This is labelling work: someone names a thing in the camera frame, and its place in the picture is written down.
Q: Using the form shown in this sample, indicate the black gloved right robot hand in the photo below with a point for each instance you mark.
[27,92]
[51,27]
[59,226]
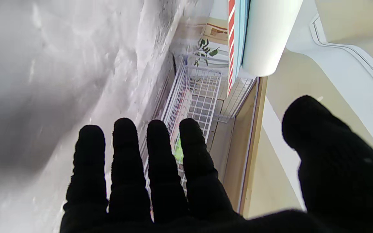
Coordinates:
[335,181]

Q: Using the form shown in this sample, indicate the green computer mouse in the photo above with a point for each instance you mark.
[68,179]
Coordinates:
[178,152]

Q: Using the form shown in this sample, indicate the teal striped mouse pad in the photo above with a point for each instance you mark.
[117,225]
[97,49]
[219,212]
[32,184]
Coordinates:
[267,32]

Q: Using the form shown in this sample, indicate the pink keyboard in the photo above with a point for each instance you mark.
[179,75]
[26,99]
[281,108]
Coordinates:
[181,110]

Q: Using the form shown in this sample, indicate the large green leafy plant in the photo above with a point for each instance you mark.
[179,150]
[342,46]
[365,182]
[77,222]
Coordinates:
[206,48]

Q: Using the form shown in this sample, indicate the tall framed wall picture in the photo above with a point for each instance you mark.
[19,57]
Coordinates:
[217,32]

